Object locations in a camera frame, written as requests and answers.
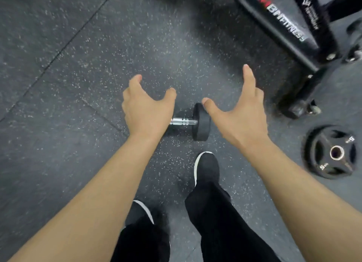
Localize black weight plate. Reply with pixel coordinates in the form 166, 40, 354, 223
302, 125, 357, 180

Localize person's left forearm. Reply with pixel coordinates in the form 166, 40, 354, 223
8, 134, 167, 262

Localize black dumbbell with chrome handle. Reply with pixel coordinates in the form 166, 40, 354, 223
165, 102, 212, 142

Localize black gym machine frame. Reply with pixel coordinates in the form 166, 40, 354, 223
229, 0, 362, 119

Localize black right shoe white sole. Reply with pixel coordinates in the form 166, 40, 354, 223
194, 151, 221, 188

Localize person's right hand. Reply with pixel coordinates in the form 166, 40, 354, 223
201, 64, 269, 151

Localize person's right forearm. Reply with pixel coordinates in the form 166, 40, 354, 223
240, 137, 362, 262

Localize person's left hand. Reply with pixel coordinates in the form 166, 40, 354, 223
122, 74, 177, 142

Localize black shoe white sole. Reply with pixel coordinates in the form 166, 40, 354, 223
124, 200, 171, 229
194, 151, 221, 188

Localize black trousers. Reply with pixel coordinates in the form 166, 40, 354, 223
110, 181, 281, 262

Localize black round weight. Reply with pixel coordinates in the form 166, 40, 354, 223
342, 18, 362, 64

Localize black left shoe white sole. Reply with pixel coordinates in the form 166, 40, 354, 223
124, 200, 171, 229

